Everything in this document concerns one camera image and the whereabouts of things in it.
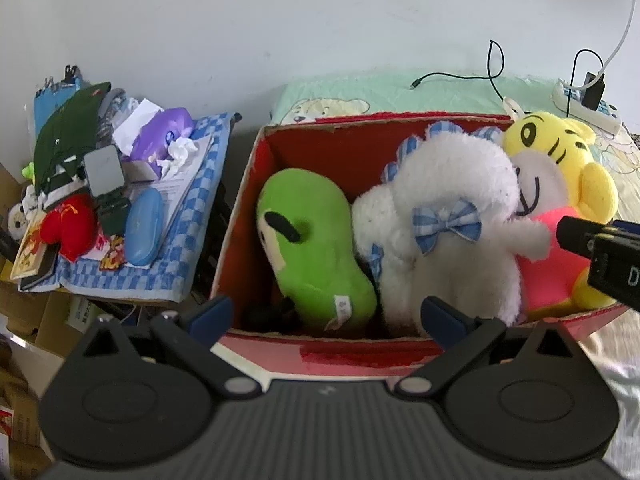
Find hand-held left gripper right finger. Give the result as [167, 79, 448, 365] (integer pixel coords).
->
[395, 296, 583, 397]

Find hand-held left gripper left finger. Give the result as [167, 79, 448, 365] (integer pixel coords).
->
[75, 295, 261, 398]

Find yellow tiger plush toy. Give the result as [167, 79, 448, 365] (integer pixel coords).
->
[501, 111, 621, 318]

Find white plush with blue bows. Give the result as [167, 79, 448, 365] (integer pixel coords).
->
[351, 121, 551, 338]

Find green plush toy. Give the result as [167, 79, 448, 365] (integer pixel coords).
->
[245, 168, 378, 333]

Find red cardboard box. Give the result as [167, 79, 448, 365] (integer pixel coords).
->
[210, 111, 633, 378]

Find blue glasses case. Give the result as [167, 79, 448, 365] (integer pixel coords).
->
[124, 187, 163, 266]

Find blue checkered cloth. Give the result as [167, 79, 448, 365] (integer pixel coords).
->
[52, 112, 236, 303]

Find white paper sheets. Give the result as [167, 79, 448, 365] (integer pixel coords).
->
[150, 135, 216, 231]

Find white power strip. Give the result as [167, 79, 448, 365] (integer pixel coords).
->
[552, 79, 623, 133]

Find black power adapter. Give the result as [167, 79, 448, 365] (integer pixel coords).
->
[582, 72, 607, 111]

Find crumpled white tissue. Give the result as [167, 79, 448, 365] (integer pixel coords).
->
[159, 137, 200, 180]

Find red plush ornament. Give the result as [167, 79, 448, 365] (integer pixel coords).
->
[39, 194, 98, 263]

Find black notebook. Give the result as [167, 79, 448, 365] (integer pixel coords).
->
[19, 247, 60, 292]

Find brown cardboard box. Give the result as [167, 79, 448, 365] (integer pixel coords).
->
[0, 287, 88, 358]
[0, 365, 51, 480]

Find grey square device on stand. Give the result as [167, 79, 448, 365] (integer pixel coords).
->
[82, 145, 132, 236]

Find red and yellow booklet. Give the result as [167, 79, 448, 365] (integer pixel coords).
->
[10, 210, 48, 281]

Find purple tissue pack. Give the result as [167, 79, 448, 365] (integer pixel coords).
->
[131, 106, 196, 163]

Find small panda toy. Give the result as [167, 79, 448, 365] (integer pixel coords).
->
[6, 187, 38, 241]

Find dark green cloth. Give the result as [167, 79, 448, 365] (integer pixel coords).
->
[32, 81, 113, 196]

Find cartoon printed bedsheet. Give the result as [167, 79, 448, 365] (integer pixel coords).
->
[270, 71, 640, 480]

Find blue folder with black clips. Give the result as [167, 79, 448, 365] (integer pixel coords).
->
[34, 65, 83, 136]

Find white cable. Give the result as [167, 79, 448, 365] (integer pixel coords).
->
[597, 7, 635, 73]

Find black cable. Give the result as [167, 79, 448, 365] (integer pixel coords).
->
[410, 40, 603, 106]

